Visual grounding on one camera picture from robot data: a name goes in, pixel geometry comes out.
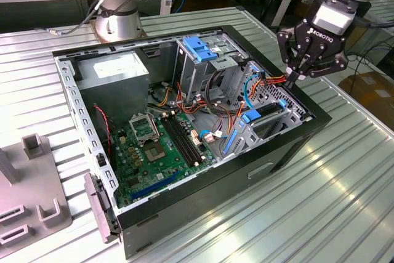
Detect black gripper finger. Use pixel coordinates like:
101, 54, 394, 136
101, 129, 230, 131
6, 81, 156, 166
294, 52, 349, 83
276, 26, 301, 90

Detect orange red power wire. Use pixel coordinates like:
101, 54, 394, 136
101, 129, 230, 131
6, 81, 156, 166
257, 71, 289, 87

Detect long blue data wire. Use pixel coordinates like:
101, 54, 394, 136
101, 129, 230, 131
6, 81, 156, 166
243, 73, 263, 110

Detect hard disk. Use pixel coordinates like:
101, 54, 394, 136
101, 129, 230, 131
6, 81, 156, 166
222, 99, 290, 155

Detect silver disk bay cage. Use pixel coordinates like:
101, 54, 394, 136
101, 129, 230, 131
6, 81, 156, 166
220, 59, 312, 160

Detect large brown cardboard box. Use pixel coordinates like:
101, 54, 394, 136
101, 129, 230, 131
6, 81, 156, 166
338, 70, 394, 122

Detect metal slat side table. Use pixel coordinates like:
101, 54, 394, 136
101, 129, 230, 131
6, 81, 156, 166
347, 0, 394, 38

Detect blue plastic drive latch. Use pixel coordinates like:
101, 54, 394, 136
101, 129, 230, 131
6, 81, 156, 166
182, 36, 219, 63

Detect silver optical drive cage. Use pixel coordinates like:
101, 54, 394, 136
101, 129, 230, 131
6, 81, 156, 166
177, 32, 247, 101

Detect black RAM slot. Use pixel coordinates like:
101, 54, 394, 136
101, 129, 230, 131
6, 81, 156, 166
166, 115, 198, 166
162, 116, 194, 168
174, 112, 206, 161
170, 113, 202, 164

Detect CPU socket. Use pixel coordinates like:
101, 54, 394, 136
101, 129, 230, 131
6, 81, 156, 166
142, 140, 169, 164

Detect black open PC case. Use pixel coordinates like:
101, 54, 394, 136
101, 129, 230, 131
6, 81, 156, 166
51, 24, 332, 260

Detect grey power supply box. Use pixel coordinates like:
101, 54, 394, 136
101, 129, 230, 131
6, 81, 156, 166
74, 51, 151, 125

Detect green motherboard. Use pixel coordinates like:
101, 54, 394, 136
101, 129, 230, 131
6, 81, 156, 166
110, 110, 218, 210

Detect blue expansion slot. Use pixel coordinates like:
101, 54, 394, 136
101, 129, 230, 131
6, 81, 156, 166
131, 170, 182, 201

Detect black case fan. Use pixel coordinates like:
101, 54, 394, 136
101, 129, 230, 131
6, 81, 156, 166
91, 104, 118, 172

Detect grey plastic case latch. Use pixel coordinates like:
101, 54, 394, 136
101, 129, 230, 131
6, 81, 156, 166
83, 172, 120, 245

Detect grey parts rack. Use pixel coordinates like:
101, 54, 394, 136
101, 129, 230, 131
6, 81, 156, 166
0, 133, 73, 250

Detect green RAM stick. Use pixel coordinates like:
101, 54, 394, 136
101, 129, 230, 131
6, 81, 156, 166
0, 210, 20, 221

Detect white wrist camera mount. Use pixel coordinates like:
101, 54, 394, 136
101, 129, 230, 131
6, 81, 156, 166
312, 0, 358, 34

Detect black camera cable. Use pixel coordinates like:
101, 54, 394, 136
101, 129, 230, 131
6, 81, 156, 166
350, 16, 394, 29

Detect black wire loop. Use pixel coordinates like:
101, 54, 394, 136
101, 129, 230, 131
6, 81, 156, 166
204, 70, 235, 121

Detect orange yellow thin wires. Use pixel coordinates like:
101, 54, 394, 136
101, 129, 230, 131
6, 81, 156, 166
226, 101, 247, 138

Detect red orange wire bundle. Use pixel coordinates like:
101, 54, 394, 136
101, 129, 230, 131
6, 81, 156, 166
175, 81, 214, 116

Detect short blue data wire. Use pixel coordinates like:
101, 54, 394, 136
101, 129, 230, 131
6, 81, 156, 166
198, 129, 228, 141

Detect yellow black power wire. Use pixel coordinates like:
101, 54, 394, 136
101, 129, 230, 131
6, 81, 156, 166
148, 81, 177, 110

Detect metal socket cover frame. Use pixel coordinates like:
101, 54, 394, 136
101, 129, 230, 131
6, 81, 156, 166
128, 114, 160, 147

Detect red black twisted fan wire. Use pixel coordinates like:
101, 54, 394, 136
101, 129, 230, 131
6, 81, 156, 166
92, 105, 113, 156

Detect black cable silver plug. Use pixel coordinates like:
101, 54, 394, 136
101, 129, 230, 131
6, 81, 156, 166
33, 0, 133, 36

